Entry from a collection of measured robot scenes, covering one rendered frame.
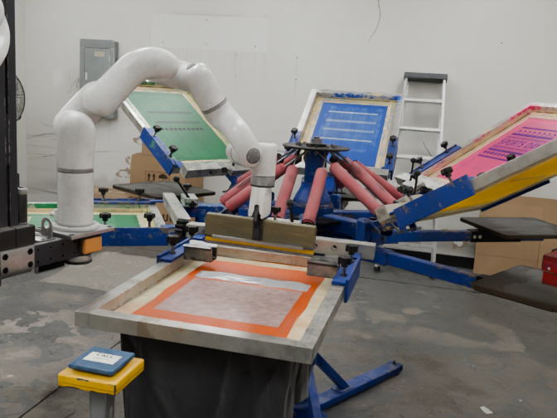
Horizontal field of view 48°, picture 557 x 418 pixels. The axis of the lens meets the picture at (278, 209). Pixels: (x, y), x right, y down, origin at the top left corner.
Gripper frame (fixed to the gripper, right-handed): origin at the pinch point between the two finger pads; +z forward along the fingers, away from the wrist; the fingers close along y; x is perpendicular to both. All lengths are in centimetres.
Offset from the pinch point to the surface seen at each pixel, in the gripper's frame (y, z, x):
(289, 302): 21.0, 13.9, 15.9
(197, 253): 0.2, 9.4, -20.1
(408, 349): -195, 107, 49
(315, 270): 0.2, 9.7, 18.9
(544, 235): -123, 13, 105
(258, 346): 59, 12, 17
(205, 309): 36.2, 14.2, -3.5
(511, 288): -25, 14, 80
